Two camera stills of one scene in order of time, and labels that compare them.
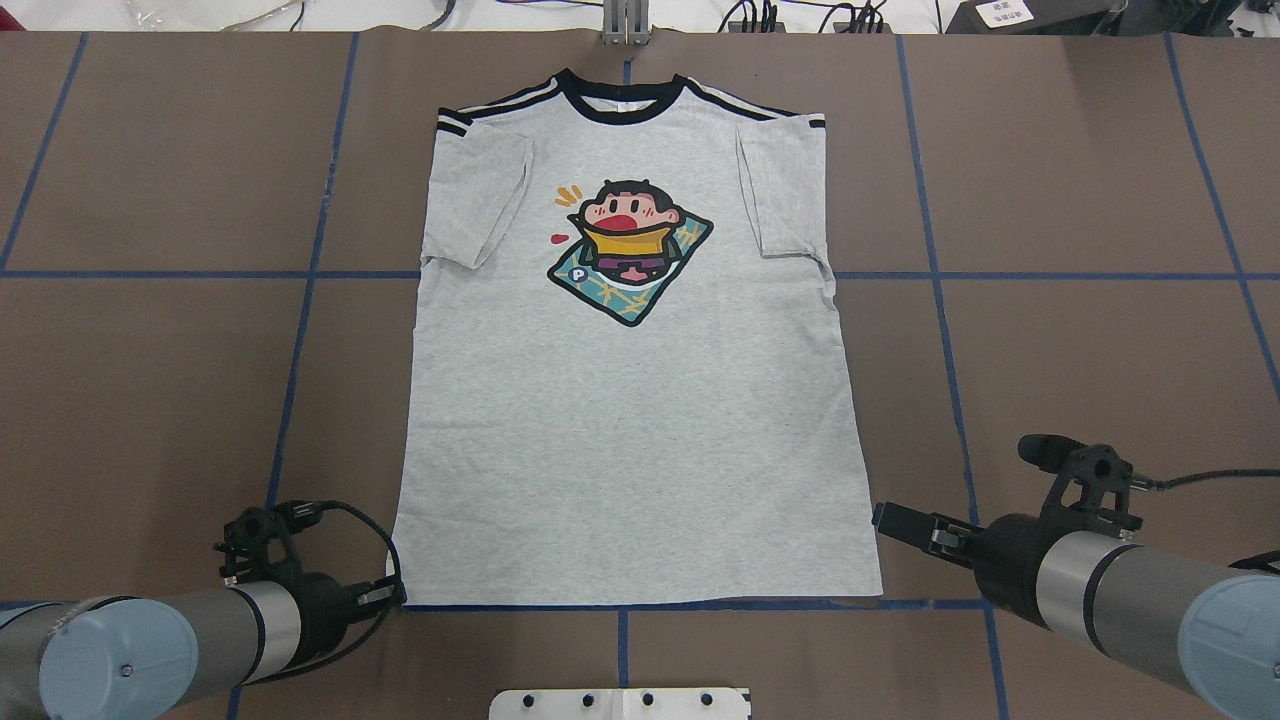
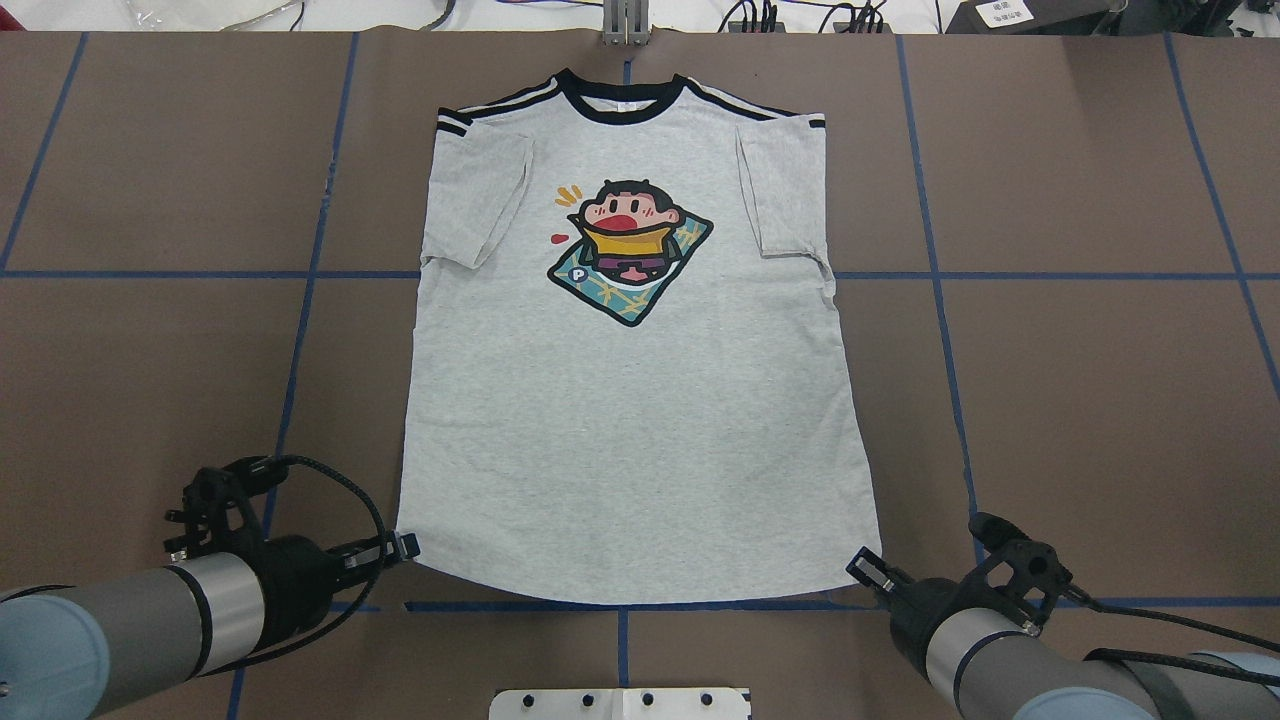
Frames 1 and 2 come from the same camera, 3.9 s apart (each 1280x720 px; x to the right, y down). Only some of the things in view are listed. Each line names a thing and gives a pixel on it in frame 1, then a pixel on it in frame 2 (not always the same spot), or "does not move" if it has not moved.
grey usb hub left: (737, 27) does not move
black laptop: (1091, 17) does not move
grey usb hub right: (839, 27) does not move
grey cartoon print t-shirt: (627, 379) does not move
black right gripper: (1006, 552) → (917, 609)
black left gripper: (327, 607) → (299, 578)
